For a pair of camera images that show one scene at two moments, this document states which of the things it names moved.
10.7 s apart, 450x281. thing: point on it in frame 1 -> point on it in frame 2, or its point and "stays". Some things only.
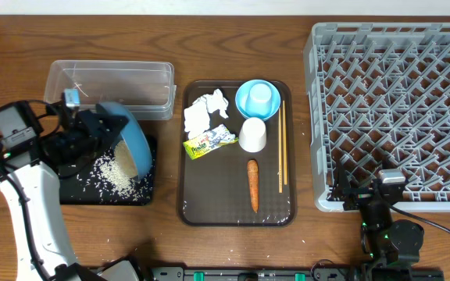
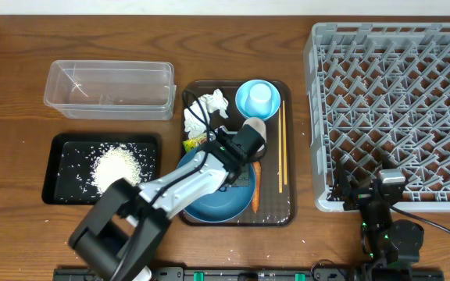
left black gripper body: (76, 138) -> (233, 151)
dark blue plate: (135, 140) -> (226, 204)
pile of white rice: (116, 172) stays
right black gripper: (342, 188) stays
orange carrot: (252, 168) stays
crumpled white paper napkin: (197, 117) stays
